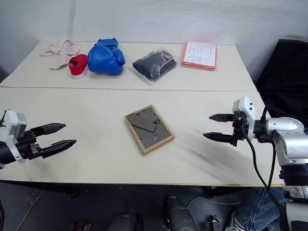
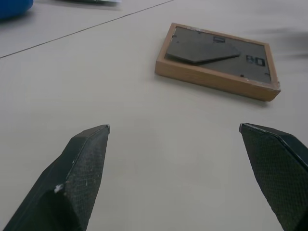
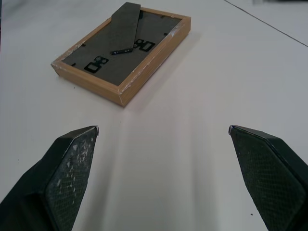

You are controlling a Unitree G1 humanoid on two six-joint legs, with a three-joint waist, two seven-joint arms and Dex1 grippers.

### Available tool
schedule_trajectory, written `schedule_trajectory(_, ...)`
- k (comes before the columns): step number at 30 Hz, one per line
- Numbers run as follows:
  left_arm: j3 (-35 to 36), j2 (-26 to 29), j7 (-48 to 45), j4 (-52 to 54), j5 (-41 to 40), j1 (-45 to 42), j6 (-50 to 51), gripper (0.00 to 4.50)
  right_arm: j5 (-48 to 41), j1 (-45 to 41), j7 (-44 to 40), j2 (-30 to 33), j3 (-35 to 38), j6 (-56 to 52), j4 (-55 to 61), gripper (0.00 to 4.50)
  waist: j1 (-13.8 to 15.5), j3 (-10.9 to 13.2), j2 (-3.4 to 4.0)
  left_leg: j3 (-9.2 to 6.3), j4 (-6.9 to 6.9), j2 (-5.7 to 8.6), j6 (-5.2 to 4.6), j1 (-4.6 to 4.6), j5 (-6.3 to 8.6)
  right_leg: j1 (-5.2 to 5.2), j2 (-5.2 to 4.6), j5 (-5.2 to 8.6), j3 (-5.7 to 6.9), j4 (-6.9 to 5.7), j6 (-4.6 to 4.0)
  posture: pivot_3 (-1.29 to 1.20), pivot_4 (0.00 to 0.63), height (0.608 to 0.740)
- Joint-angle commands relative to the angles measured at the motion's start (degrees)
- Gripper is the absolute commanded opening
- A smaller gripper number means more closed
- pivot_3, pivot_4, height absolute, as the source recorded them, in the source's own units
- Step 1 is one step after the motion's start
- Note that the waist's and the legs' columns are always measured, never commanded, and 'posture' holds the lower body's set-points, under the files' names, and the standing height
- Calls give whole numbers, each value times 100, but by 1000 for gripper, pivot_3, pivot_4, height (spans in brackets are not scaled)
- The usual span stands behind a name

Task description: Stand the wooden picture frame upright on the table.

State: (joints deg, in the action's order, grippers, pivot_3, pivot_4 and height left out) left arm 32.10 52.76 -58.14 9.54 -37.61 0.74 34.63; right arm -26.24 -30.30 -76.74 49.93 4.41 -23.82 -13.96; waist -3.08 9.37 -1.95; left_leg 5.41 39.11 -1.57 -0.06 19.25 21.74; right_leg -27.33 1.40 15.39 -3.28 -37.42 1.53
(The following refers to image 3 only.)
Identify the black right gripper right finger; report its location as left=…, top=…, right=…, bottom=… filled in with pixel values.
left=228, top=125, right=308, bottom=231

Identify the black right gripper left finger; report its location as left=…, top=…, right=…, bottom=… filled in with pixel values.
left=0, top=125, right=100, bottom=231

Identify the wooden picture frame face down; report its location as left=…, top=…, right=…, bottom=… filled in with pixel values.
left=51, top=1, right=192, bottom=108

